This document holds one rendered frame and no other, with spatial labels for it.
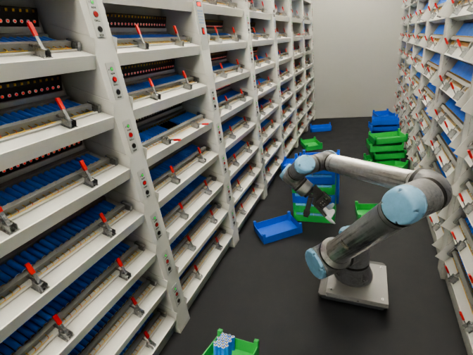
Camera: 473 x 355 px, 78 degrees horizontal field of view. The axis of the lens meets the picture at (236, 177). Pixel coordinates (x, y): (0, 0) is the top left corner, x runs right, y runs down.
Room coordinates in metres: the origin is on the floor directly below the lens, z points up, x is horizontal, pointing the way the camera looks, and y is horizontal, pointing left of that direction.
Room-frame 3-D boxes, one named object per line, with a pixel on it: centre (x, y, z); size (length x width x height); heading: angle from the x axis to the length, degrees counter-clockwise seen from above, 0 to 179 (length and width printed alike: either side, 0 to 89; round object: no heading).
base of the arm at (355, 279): (1.18, -0.54, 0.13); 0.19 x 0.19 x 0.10
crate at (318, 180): (1.93, -0.57, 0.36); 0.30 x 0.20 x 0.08; 66
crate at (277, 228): (1.79, -0.24, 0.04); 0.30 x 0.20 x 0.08; 104
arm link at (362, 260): (1.18, -0.54, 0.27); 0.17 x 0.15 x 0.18; 112
